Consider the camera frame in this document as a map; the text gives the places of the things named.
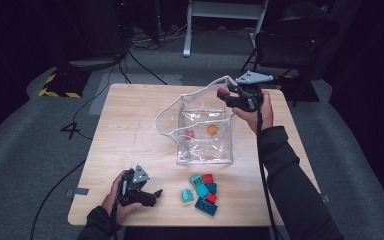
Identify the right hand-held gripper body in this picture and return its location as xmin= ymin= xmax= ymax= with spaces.
xmin=234 ymin=70 xmax=275 ymax=113

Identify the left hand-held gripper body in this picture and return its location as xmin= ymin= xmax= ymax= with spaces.
xmin=117 ymin=164 xmax=155 ymax=207

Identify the teal sloped building block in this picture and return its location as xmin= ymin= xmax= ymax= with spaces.
xmin=180 ymin=188 xmax=195 ymax=204

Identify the green studded building block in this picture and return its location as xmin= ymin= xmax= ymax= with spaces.
xmin=189 ymin=173 xmax=204 ymax=188

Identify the cyan building block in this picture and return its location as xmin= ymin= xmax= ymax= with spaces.
xmin=195 ymin=185 xmax=210 ymax=199

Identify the long dark blue brick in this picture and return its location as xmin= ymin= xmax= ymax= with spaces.
xmin=194 ymin=198 xmax=219 ymax=217

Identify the clear plastic bag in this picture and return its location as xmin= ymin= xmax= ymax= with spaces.
xmin=152 ymin=75 xmax=238 ymax=166

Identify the person's right hand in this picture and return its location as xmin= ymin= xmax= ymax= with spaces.
xmin=232 ymin=90 xmax=275 ymax=135

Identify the person's left hand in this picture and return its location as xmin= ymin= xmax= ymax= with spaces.
xmin=100 ymin=170 xmax=144 ymax=224

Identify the black chair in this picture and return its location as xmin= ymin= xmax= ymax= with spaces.
xmin=240 ymin=13 xmax=343 ymax=88

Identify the black yellow striped base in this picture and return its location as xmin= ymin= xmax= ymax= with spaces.
xmin=38 ymin=68 xmax=92 ymax=99
xmin=273 ymin=74 xmax=321 ymax=103

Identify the dark equipment case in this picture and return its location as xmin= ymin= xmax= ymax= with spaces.
xmin=58 ymin=0 xmax=129 ymax=69

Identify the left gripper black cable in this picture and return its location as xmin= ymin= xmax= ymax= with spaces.
xmin=109 ymin=179 xmax=128 ymax=240

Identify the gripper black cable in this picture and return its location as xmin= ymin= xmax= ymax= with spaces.
xmin=255 ymin=108 xmax=281 ymax=240
xmin=109 ymin=179 xmax=128 ymax=240

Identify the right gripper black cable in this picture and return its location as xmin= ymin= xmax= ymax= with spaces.
xmin=255 ymin=108 xmax=281 ymax=240

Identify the white desk frame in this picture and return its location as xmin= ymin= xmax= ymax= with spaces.
xmin=182 ymin=0 xmax=270 ymax=58

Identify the thin black floor cable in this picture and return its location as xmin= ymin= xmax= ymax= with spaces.
xmin=59 ymin=63 xmax=116 ymax=141

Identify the tangle of floor cables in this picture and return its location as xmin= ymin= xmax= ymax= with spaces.
xmin=129 ymin=19 xmax=191 ymax=52

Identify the thick black floor cable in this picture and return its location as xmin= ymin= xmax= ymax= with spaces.
xmin=29 ymin=159 xmax=88 ymax=240

